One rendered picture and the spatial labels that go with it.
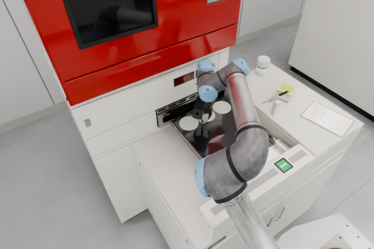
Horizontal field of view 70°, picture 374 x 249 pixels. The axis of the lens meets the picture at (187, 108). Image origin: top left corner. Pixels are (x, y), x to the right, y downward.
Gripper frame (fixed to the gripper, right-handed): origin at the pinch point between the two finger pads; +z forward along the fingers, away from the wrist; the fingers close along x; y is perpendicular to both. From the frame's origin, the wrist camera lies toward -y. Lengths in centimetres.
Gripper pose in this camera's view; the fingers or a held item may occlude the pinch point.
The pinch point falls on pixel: (202, 123)
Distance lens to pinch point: 137.1
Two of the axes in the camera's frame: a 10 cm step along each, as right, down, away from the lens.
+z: 0.1, 7.2, 7.0
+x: -9.6, -1.9, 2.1
